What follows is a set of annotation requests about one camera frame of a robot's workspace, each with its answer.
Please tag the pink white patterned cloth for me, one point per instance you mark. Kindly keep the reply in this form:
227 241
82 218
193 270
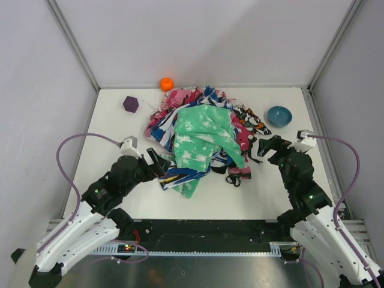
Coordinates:
243 137

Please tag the purple polyhedron block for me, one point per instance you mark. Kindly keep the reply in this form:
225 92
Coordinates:
131 104

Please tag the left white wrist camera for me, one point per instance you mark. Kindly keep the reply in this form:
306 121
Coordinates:
129 147

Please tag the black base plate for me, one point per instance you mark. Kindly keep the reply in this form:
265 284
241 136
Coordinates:
206 236

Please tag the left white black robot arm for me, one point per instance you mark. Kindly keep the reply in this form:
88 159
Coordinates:
96 220

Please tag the green white tie-dye cloth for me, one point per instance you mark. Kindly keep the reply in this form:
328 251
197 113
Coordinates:
201 133

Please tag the pink striped cloth with straps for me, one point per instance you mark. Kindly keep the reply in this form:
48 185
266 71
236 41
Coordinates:
236 174

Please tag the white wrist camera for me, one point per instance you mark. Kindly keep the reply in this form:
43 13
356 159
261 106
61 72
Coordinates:
129 147
305 141

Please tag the black orange patterned cloth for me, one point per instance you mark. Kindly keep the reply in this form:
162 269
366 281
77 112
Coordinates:
251 121

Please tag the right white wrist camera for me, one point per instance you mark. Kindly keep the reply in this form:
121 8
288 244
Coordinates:
305 141

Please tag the orange ball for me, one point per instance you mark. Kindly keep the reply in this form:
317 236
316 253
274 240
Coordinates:
166 84

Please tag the blue white patterned cloth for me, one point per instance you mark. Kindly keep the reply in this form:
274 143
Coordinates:
161 125

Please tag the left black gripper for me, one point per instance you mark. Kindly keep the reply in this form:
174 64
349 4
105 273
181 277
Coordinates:
149 167

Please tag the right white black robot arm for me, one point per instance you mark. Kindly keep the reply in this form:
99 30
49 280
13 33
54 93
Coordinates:
313 221

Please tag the blue ceramic bowl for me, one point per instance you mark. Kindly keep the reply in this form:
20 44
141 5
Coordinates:
279 116

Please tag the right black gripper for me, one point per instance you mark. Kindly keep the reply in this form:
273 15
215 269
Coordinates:
282 152

